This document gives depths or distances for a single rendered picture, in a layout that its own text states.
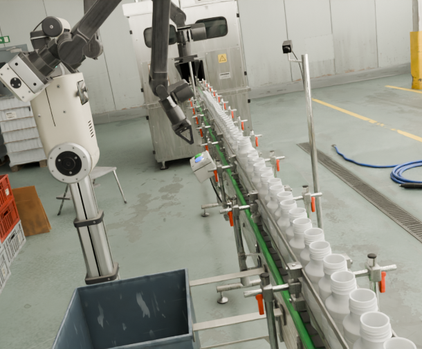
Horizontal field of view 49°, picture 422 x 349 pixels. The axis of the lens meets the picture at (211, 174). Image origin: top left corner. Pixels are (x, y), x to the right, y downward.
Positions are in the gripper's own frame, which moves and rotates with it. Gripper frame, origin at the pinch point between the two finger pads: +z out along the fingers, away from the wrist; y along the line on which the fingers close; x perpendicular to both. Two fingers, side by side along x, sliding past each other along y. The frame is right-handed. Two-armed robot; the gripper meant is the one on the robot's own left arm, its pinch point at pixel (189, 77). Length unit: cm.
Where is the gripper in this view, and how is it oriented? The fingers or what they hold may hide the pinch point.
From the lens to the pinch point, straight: 202.3
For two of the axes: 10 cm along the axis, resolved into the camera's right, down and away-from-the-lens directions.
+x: 0.8, 2.7, -9.6
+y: -9.8, 1.7, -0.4
